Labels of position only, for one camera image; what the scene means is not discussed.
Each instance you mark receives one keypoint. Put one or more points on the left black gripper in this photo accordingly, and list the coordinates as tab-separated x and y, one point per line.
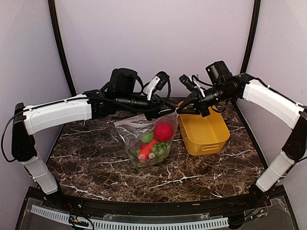
155	111

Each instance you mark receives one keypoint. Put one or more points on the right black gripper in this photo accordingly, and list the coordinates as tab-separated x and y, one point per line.
203	107

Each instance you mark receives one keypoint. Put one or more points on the red toy tomato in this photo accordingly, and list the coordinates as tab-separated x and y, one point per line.
163	132

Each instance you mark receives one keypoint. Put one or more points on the green toy cucumber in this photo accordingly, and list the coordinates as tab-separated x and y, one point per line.
147	138

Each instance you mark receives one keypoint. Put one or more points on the clear zip top bag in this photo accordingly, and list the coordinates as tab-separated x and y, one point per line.
131	130

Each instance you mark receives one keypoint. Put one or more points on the yellow plastic basket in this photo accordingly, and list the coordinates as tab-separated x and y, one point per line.
203	135

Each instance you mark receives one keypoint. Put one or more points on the red toy chili pepper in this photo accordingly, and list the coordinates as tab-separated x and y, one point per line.
146	149

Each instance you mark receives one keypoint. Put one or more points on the green toy grapes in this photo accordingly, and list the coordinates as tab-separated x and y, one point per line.
161	149

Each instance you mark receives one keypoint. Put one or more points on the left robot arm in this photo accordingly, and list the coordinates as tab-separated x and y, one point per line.
124	91

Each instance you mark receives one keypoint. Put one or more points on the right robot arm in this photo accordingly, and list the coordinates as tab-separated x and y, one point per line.
224	87

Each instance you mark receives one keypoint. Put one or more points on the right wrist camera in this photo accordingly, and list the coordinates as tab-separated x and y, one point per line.
191	84

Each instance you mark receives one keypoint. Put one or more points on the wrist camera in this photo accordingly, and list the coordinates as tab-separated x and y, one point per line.
156	84
191	84

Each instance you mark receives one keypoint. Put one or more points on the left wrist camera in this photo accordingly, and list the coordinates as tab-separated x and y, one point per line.
156	84

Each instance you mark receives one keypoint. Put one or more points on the black front rail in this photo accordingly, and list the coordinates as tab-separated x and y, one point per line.
277	203

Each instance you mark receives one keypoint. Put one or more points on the right black frame post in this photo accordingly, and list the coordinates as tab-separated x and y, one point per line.
251	35

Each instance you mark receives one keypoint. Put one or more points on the black frame post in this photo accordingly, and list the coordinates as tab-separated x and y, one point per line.
60	46
251	35

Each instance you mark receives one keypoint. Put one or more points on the white slotted cable duct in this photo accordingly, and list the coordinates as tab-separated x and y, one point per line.
125	222

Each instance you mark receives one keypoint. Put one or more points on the left black frame post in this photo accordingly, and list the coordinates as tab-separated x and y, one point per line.
60	46

